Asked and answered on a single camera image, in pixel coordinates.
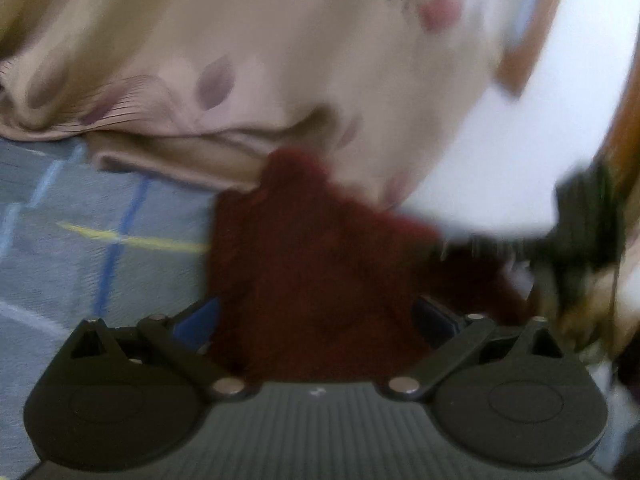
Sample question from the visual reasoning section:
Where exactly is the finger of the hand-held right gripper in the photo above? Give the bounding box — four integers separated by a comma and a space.
438, 232, 553, 267

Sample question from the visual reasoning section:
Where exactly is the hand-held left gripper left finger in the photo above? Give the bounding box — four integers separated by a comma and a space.
67, 296, 247, 402

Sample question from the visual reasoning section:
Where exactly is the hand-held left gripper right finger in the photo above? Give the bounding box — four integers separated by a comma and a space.
386, 296, 569, 402

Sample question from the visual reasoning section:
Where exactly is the maroon knitted sweater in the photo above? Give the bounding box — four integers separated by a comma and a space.
206, 148, 533, 387

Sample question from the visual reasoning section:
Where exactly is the person's right hand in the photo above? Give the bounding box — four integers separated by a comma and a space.
557, 260, 640, 361

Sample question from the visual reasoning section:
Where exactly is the brown wooden door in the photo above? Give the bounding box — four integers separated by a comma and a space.
592, 55, 640, 196

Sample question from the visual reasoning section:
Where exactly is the blue plaid bed sheet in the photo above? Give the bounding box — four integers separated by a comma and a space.
0, 132, 223, 477

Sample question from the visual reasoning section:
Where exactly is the beige leaf print curtain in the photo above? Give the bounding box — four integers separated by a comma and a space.
0, 0, 556, 213

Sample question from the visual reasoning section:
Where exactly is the wooden window frame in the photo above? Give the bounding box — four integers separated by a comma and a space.
494, 20, 548, 98

